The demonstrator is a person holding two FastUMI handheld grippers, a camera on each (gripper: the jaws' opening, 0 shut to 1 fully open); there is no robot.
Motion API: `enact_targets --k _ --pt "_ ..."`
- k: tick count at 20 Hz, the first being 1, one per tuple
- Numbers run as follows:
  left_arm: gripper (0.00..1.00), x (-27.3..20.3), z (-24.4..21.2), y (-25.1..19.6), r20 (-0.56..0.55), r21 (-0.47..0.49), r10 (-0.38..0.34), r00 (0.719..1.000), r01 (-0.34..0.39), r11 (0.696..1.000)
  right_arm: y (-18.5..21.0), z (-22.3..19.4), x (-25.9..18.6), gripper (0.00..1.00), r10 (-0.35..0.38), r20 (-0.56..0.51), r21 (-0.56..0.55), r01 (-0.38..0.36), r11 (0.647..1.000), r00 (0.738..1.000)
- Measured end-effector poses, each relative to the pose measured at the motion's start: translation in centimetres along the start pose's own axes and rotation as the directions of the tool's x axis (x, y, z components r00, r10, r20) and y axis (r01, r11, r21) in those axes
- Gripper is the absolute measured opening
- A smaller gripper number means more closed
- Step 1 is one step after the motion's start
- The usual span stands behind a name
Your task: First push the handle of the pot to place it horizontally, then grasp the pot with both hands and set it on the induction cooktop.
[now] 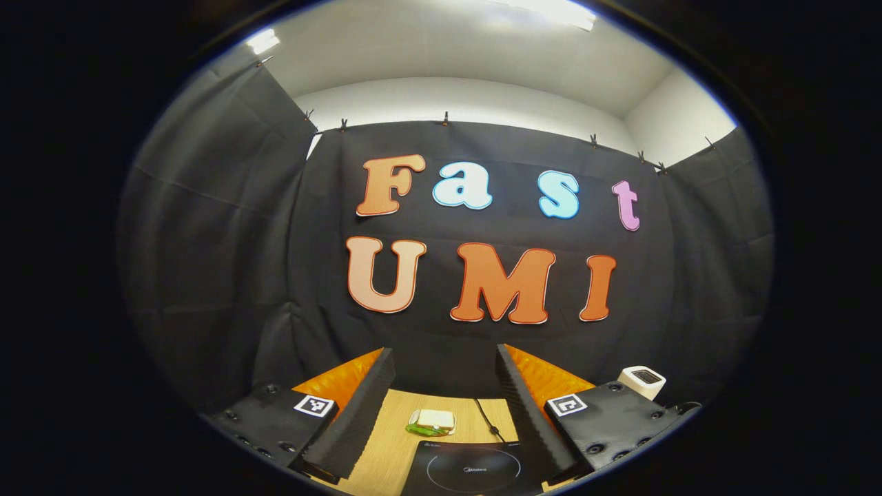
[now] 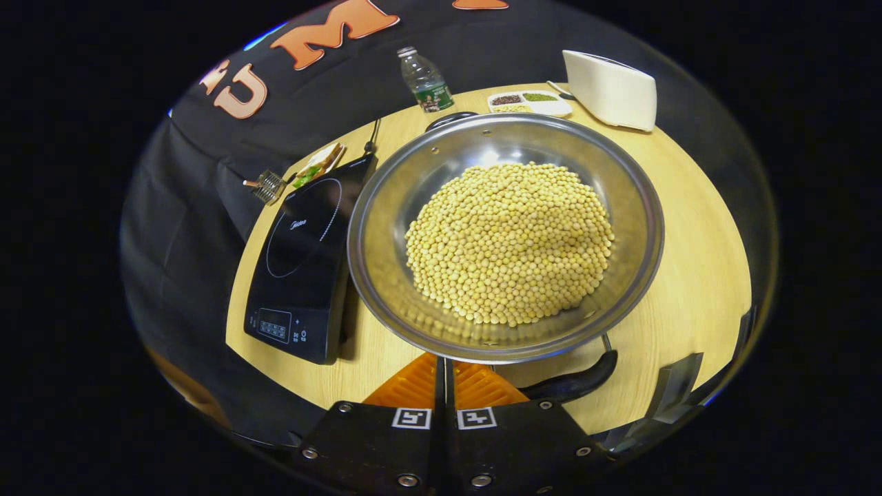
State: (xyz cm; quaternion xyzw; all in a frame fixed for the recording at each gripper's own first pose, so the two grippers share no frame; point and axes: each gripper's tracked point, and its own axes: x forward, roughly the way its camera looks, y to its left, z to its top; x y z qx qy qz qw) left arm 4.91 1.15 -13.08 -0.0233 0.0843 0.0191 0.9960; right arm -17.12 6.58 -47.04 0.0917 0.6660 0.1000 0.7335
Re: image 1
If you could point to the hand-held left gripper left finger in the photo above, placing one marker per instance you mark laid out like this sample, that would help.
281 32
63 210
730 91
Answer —
355 420

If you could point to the large ceiling light panel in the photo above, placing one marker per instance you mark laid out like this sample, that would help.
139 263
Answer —
558 12

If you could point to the black induction cooktop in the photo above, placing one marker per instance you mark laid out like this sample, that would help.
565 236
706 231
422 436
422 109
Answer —
475 472

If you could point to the sandwich with lettuce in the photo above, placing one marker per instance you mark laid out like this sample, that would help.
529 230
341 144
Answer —
435 419

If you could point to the black backdrop cloth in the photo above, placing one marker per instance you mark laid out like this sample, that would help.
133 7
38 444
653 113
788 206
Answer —
207 241

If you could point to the small ceiling light panel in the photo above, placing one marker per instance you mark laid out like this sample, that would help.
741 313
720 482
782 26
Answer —
263 41

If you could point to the row of backdrop clips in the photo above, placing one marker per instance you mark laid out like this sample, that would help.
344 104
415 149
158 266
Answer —
446 118

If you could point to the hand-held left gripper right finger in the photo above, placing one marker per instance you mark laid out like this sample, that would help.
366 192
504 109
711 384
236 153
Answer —
534 424

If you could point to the white toaster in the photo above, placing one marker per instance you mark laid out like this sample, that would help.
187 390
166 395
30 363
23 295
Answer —
641 382

